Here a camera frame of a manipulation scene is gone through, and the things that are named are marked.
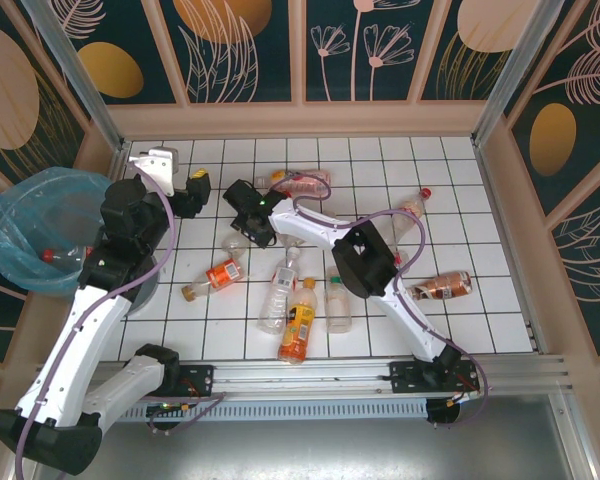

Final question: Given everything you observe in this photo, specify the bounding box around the wall panel with orange circle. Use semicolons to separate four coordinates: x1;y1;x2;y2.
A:
159;0;294;105

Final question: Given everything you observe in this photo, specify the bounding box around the aluminium corner post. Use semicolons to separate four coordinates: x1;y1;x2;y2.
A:
22;0;132;151
471;0;566;147

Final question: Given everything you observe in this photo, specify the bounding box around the orange label clear bottle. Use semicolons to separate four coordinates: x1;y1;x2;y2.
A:
181;258;248;303

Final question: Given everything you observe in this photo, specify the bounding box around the slotted grey cable duct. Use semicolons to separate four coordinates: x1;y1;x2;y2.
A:
47;399;430;422

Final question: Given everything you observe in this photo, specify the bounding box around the crushed clear plastic bottle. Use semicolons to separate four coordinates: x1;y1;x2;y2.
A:
221;230;306;261

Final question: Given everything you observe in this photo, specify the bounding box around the copper label plastic bottle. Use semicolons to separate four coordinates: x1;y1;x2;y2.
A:
408;270;474;303

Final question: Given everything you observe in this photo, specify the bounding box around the pink label plastic bottle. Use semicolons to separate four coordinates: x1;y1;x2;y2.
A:
254;168;331;197

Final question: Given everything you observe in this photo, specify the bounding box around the grey sheet metal base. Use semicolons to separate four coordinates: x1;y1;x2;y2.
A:
9;394;600;480

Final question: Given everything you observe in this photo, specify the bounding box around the orange juice plastic bottle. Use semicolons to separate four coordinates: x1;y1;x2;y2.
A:
277;277;318;365

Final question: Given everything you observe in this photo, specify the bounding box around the wall panel with pale circle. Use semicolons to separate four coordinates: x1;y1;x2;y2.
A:
419;0;536;101

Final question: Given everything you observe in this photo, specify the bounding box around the wall panel with golden oval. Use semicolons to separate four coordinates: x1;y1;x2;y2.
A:
504;0;600;221
39;0;179;106

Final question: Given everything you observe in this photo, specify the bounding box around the wall panel with pink leaves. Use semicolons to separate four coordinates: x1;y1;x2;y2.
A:
549;144;600;356

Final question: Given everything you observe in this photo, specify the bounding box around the grey metal bin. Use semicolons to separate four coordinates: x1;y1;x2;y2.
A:
127;252;160;319

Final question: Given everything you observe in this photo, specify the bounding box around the wall panel with pink flowers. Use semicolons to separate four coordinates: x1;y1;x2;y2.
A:
304;0;416;104

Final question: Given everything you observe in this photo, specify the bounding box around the whitish bottle with green cap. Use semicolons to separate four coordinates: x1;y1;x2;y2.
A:
323;267;354;335

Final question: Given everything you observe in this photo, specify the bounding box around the aluminium table edge rail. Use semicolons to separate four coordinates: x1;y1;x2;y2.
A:
473;139;549;354
110;141;132;181

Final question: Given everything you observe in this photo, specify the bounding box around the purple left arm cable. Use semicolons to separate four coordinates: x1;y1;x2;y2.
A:
12;159;227;476

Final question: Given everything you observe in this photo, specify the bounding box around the clear bottle with red cap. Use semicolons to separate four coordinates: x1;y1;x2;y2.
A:
40;245;92;269
390;187;434;275

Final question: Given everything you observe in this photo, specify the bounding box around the clear bottle with white cap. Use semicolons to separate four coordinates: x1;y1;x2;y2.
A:
257;246;302;335

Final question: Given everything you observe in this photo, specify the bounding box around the wall panel with large pale disc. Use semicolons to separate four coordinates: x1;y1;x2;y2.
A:
0;17;91;169

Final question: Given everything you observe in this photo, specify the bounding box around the blue plastic bin liner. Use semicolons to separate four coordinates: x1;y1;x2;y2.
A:
0;167;115;297

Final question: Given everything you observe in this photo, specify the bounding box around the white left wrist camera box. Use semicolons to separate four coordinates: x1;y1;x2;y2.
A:
127;145;182;197

